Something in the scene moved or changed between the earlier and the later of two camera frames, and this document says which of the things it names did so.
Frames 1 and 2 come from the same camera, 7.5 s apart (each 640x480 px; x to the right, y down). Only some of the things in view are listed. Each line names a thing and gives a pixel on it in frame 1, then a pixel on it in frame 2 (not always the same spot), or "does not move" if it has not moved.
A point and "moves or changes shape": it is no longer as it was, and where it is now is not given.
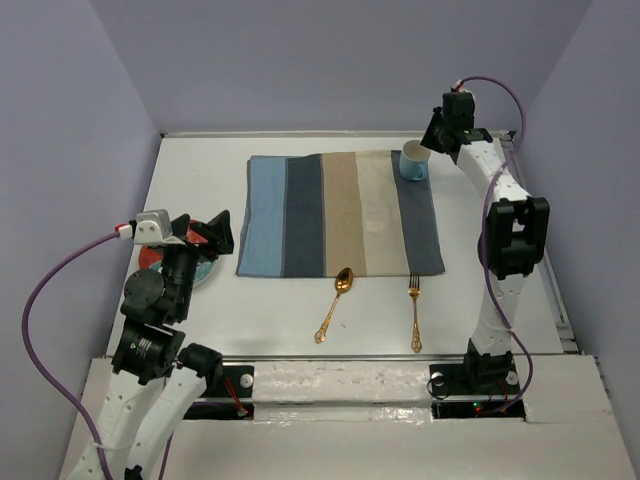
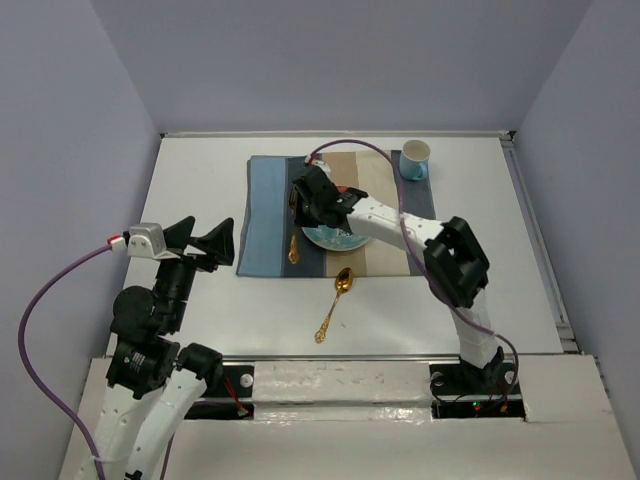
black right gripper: [428, 139] -> [301, 218]
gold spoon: [343, 281] does not move
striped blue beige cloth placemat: [311, 215] does not move
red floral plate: [153, 257] moves or changes shape
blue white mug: [413, 162] does not move
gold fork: [414, 292] -> [293, 256]
